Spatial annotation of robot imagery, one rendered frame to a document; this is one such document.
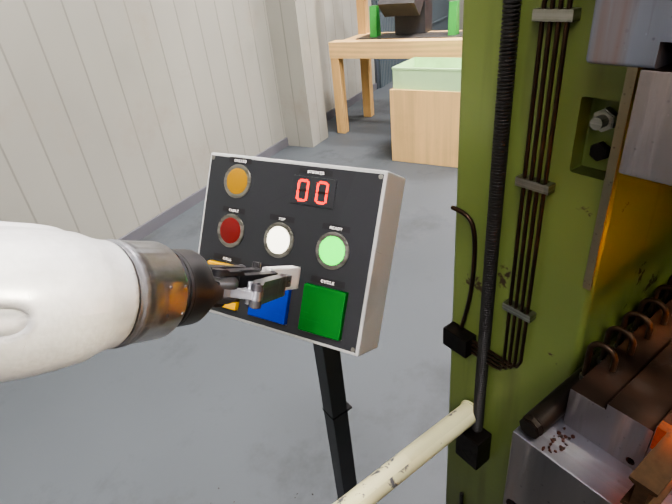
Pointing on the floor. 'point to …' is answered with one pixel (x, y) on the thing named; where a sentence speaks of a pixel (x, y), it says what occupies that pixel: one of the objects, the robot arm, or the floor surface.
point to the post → (328, 365)
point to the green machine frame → (577, 165)
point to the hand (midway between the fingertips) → (280, 278)
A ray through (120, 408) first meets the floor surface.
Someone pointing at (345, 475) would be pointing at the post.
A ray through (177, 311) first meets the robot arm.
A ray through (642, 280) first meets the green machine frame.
